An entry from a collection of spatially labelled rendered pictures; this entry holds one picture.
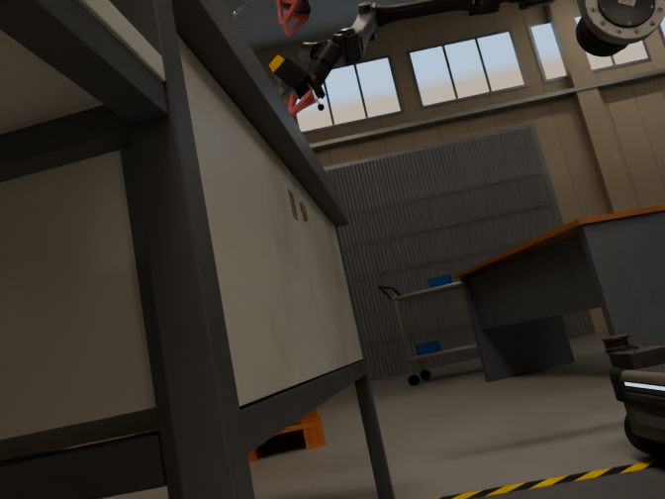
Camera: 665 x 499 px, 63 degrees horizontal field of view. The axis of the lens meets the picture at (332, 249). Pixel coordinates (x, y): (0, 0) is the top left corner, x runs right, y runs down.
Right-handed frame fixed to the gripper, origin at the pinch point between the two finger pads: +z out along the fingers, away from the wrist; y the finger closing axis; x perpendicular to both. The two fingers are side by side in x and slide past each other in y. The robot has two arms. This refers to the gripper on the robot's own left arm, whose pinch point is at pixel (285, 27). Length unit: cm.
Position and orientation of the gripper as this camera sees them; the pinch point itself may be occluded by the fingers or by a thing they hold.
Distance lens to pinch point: 155.3
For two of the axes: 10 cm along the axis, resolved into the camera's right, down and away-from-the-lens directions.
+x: 9.3, 2.6, -2.4
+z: -2.9, 9.5, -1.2
